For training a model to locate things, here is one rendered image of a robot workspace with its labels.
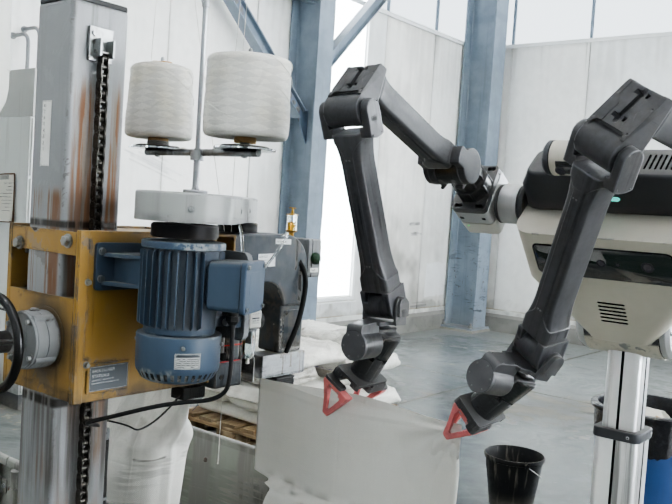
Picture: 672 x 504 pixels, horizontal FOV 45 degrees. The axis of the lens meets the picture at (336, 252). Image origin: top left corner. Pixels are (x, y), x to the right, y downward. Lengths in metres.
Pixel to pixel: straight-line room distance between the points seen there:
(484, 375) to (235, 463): 1.14
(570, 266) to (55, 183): 0.92
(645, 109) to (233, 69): 0.72
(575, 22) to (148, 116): 8.95
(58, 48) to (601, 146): 0.96
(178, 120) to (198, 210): 0.38
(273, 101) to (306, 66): 6.34
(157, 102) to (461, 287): 8.89
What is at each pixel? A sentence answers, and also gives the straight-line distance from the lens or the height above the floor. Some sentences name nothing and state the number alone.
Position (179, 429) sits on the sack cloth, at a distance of 2.02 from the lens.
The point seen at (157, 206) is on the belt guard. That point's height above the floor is 1.39.
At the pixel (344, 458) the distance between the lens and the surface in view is 1.63.
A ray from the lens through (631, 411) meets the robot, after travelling 1.98.
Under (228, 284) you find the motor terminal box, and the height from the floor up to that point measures 1.27.
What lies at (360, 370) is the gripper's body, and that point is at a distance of 1.60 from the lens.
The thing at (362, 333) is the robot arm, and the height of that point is 1.18.
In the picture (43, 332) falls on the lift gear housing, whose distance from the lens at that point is 1.53.
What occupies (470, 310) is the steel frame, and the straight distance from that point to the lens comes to 10.37.
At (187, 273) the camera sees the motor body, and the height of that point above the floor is 1.28.
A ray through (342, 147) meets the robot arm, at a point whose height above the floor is 1.52.
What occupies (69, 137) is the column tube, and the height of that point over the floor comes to 1.50.
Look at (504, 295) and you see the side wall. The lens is 10.42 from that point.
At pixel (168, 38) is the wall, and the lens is 6.92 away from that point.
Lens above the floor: 1.40
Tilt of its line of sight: 3 degrees down
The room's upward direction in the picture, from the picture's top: 4 degrees clockwise
